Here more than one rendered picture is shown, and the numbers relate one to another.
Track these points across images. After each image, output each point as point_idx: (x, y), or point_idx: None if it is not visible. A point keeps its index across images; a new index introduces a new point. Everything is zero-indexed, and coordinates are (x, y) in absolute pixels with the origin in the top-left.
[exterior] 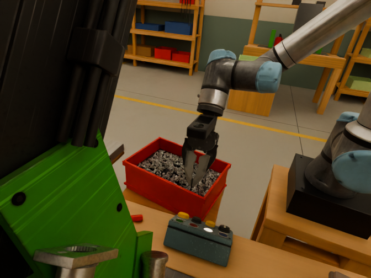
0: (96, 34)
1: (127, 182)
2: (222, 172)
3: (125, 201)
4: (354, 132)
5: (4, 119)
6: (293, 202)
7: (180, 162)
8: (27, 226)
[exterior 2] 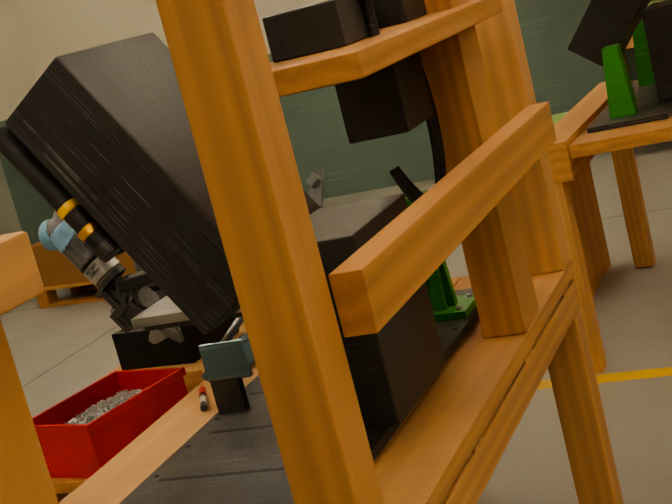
0: None
1: (102, 465)
2: (133, 370)
3: (171, 409)
4: None
5: None
6: (191, 343)
7: (84, 417)
8: None
